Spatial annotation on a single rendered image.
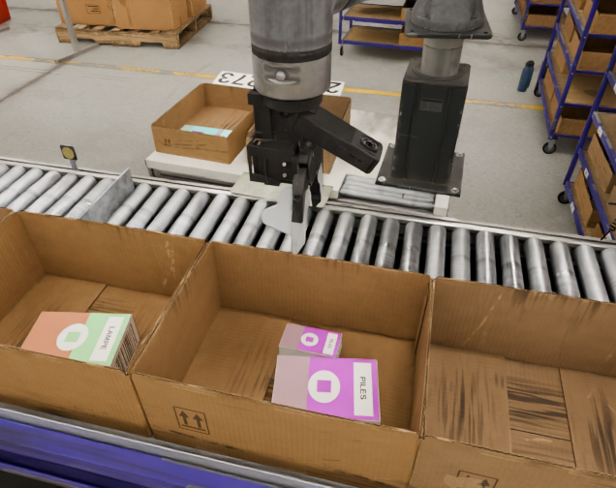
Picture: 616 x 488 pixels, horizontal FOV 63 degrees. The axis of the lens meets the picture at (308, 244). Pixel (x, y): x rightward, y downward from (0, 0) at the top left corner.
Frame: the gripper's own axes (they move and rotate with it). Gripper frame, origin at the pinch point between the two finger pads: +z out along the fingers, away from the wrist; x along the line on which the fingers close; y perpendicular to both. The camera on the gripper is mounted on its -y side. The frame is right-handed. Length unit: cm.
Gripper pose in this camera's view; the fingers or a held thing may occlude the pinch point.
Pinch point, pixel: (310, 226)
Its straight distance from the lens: 71.9
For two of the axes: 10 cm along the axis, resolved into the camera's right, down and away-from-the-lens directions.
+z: 0.1, 7.7, 6.4
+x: -2.4, 6.2, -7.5
